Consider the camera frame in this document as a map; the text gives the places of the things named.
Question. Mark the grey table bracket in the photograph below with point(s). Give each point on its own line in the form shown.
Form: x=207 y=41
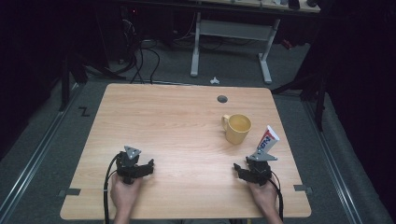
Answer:
x=302 y=188
x=71 y=192

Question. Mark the white crumpled paper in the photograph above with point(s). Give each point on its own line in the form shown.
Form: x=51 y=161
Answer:
x=214 y=81

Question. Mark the grey round table grommet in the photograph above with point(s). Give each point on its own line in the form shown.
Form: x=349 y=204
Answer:
x=222 y=99

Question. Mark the metal floor rail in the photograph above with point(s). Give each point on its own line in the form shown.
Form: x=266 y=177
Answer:
x=34 y=158
x=333 y=161

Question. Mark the person's right hand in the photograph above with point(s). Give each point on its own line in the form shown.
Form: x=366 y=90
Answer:
x=264 y=196

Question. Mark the white metal desk frame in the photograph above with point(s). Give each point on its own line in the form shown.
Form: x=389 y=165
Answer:
x=232 y=29

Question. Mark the black metal stand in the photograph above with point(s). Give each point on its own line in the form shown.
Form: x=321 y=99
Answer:
x=70 y=81
x=314 y=90

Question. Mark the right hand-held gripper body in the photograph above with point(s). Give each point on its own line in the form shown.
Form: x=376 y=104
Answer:
x=260 y=169

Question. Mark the white toothpaste tube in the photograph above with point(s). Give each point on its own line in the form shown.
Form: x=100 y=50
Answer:
x=268 y=140

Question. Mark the yellow cup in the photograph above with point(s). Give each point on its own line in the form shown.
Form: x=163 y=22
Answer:
x=238 y=129

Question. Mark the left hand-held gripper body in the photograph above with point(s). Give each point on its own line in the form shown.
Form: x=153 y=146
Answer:
x=127 y=165

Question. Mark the person's left hand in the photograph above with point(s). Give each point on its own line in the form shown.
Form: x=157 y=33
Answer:
x=124 y=194

